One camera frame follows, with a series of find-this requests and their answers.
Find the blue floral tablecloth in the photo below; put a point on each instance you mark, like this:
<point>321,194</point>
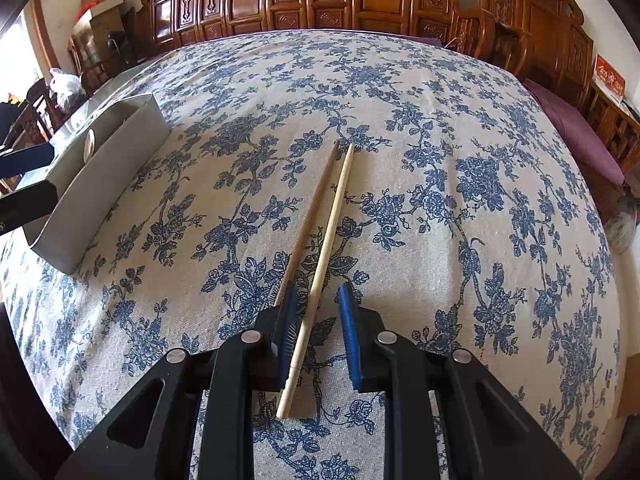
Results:
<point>466,223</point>

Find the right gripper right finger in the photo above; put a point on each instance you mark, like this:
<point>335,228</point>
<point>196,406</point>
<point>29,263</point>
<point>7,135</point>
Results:
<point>445,416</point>

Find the purple armchair cushion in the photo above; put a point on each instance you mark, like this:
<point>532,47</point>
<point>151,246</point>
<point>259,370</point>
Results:
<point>581,140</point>

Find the grey metal tray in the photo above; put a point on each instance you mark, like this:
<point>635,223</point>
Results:
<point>128,134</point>

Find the carved wooden armchair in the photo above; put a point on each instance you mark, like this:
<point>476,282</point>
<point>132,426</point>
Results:
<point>545,41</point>

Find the stacked cardboard boxes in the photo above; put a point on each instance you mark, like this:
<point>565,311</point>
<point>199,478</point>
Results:
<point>102,20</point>

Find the red gift box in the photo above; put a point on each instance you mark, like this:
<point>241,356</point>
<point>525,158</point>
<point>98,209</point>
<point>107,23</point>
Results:
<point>607,77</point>

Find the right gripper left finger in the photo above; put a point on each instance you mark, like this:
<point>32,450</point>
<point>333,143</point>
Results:
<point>186,398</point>

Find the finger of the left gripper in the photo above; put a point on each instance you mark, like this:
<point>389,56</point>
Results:
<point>26,205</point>
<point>14,163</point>

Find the white plastic bag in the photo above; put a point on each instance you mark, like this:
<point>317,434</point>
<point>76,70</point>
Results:
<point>68,89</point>

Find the brown wooden chopstick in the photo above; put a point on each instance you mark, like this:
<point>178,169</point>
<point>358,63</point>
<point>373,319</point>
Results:
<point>307,224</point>

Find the dark wooden dining chair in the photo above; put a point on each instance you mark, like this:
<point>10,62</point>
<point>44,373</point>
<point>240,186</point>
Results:
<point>38,120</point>

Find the pale bamboo chopstick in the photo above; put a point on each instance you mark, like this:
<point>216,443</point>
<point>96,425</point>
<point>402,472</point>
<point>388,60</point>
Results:
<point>315,292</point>

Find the grey fluffy duster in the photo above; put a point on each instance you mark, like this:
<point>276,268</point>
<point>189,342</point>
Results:
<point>621,228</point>

